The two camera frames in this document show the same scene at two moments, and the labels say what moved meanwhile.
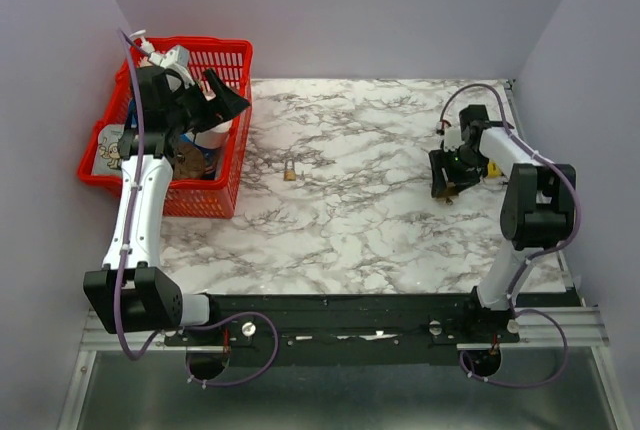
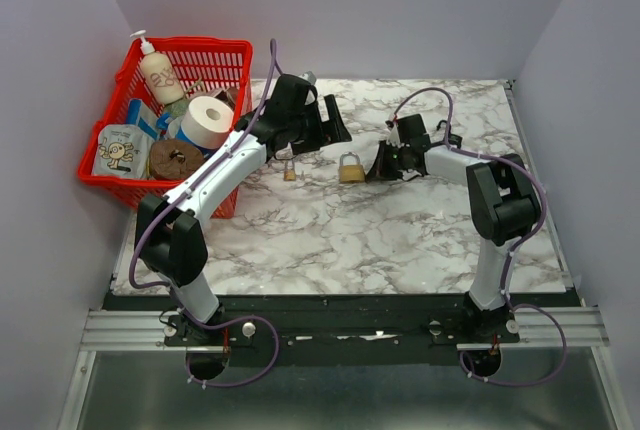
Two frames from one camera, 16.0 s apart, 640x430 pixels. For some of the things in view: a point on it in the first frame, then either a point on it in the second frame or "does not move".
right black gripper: x=438 y=159 -> x=378 y=170
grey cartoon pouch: x=107 y=160 does not move
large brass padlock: x=451 y=191 -> x=351 y=173
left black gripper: x=227 y=103 -> x=327 y=133
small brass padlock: x=289 y=174 does not move
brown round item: x=189 y=163 does not move
